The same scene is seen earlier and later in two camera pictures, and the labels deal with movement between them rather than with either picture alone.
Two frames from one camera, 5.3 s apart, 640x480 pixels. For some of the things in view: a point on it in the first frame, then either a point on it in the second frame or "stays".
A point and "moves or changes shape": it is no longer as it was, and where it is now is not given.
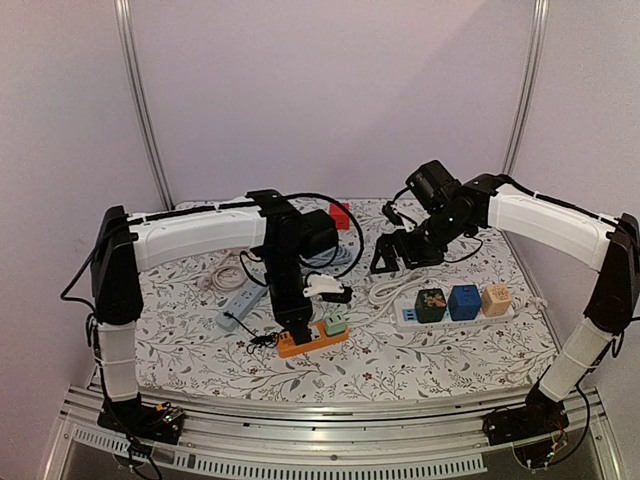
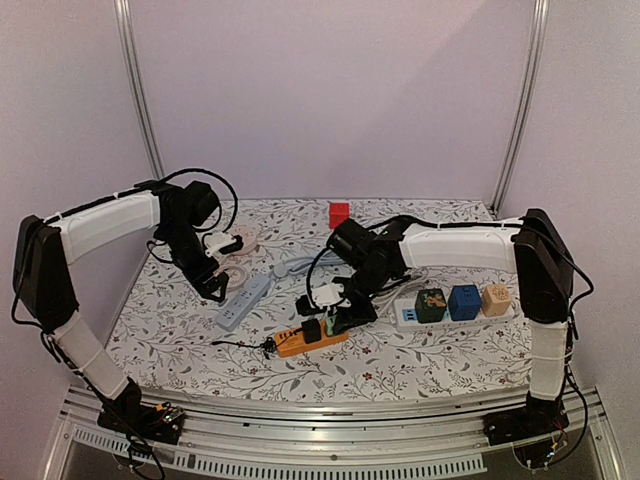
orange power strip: (288, 348) stays
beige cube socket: (496, 300) stays
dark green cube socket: (430, 304) stays
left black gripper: (287, 313) to (197, 277)
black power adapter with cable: (298, 335) moves or changes shape
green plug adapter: (335, 324) stays
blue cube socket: (464, 302) stays
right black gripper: (413, 248) to (353, 303)
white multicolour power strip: (405, 319) stays
